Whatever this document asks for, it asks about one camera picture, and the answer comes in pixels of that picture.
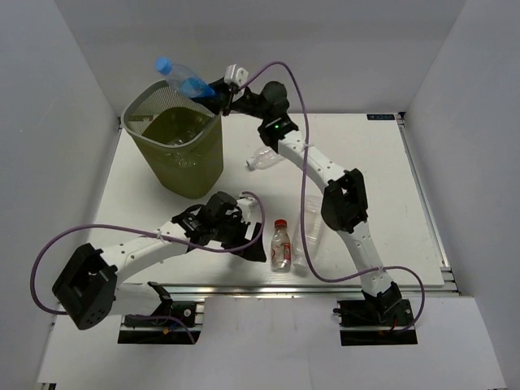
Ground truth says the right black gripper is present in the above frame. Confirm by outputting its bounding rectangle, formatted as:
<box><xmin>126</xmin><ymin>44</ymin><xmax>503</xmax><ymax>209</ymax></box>
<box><xmin>192</xmin><ymin>76</ymin><xmax>270</xmax><ymax>121</ymax></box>

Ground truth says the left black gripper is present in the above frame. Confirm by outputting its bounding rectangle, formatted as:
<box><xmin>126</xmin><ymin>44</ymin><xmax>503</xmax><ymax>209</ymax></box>
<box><xmin>213</xmin><ymin>213</ymin><xmax>267</xmax><ymax>262</ymax></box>

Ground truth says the small red cap bottle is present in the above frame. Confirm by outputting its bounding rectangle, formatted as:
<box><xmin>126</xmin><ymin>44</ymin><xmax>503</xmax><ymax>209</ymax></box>
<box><xmin>271</xmin><ymin>219</ymin><xmax>292</xmax><ymax>273</ymax></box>

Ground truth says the blue label blue cap bottle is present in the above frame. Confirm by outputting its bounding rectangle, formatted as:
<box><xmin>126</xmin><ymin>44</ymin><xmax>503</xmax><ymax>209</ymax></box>
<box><xmin>155</xmin><ymin>57</ymin><xmax>208</xmax><ymax>98</ymax></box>

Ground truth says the large clear ribbed bottle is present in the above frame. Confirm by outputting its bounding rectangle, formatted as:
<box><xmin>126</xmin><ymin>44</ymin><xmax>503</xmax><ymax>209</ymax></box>
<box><xmin>292</xmin><ymin>195</ymin><xmax>323</xmax><ymax>270</ymax></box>

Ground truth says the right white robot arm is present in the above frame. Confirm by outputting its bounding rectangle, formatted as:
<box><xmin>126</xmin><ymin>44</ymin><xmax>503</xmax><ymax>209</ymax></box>
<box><xmin>194</xmin><ymin>80</ymin><xmax>401</xmax><ymax>324</ymax></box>

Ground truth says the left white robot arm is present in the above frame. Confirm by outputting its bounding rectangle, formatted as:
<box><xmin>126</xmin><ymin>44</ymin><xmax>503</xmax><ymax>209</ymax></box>
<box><xmin>52</xmin><ymin>191</ymin><xmax>267</xmax><ymax>331</ymax></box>

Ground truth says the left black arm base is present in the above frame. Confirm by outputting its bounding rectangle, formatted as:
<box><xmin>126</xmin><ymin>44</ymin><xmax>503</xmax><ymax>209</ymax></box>
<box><xmin>118</xmin><ymin>282</ymin><xmax>202</xmax><ymax>345</ymax></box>

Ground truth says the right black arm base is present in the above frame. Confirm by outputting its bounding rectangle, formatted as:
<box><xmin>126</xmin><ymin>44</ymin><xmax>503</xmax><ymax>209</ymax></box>
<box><xmin>332</xmin><ymin>282</ymin><xmax>418</xmax><ymax>346</ymax></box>

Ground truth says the green mesh waste bin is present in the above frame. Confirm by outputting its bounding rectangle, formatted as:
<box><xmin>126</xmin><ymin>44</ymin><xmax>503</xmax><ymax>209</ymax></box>
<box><xmin>121</xmin><ymin>80</ymin><xmax>223</xmax><ymax>199</ymax></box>

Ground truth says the clear bottle white cap top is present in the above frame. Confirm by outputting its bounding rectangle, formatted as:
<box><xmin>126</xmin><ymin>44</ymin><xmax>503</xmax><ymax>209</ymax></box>
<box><xmin>245</xmin><ymin>146</ymin><xmax>284</xmax><ymax>171</ymax></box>

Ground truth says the dark blue table label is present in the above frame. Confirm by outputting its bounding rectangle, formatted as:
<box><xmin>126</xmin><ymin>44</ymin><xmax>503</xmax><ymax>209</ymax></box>
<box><xmin>366</xmin><ymin>113</ymin><xmax>396</xmax><ymax>121</ymax></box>

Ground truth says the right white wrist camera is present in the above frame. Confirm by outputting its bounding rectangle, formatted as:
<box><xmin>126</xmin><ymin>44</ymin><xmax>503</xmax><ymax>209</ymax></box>
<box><xmin>223</xmin><ymin>64</ymin><xmax>249</xmax><ymax>87</ymax></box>

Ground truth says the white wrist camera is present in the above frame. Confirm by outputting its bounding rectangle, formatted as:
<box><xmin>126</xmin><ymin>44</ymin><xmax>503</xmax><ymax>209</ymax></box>
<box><xmin>223</xmin><ymin>64</ymin><xmax>249</xmax><ymax>87</ymax></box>
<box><xmin>236</xmin><ymin>194</ymin><xmax>258</xmax><ymax>219</ymax></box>

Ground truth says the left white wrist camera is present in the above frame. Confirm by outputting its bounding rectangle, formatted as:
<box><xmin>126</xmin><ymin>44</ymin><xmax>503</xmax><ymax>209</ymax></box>
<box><xmin>236</xmin><ymin>194</ymin><xmax>258</xmax><ymax>219</ymax></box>

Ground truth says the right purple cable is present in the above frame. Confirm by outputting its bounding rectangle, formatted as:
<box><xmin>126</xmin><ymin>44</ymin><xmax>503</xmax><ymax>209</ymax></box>
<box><xmin>239</xmin><ymin>60</ymin><xmax>426</xmax><ymax>335</ymax></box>

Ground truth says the purple cable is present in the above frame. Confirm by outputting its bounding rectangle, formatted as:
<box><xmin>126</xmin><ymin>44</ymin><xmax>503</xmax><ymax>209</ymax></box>
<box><xmin>239</xmin><ymin>60</ymin><xmax>426</xmax><ymax>335</ymax></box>
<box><xmin>32</xmin><ymin>190</ymin><xmax>267</xmax><ymax>345</ymax></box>

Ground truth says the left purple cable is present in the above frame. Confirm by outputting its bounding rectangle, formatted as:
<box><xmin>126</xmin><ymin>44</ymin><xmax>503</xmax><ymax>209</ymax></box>
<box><xmin>32</xmin><ymin>190</ymin><xmax>267</xmax><ymax>345</ymax></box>

